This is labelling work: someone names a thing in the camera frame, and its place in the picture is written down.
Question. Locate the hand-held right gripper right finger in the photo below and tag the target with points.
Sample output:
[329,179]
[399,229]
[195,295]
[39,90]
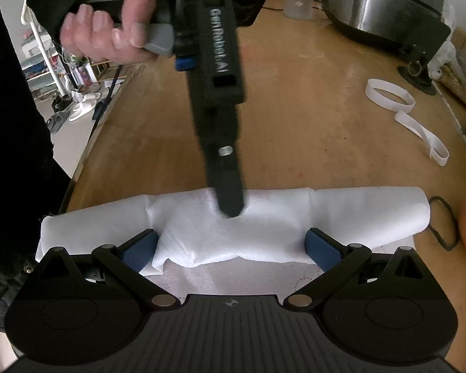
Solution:
[322,249]

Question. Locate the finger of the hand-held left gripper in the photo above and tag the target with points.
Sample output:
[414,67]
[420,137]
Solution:
[229,190]

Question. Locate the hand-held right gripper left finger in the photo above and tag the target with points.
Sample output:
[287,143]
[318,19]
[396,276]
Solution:
[139,250]

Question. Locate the white paper towel sheet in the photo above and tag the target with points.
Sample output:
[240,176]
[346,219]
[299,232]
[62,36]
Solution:
[256,233]

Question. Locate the clear plastic bag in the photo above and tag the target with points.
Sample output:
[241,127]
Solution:
[446,62]

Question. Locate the person's left hand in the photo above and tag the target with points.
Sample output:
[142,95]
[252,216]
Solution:
[101,46]

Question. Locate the white slipper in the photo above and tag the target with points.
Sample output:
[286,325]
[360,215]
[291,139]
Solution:
[83,105]

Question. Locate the black slipper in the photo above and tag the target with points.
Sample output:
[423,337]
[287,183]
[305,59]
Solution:
[56,122]

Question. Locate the steel rice cooker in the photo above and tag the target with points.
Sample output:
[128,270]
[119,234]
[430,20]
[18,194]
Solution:
[372,4]

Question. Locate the white shelf rack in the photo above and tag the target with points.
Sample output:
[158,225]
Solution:
[39,46]

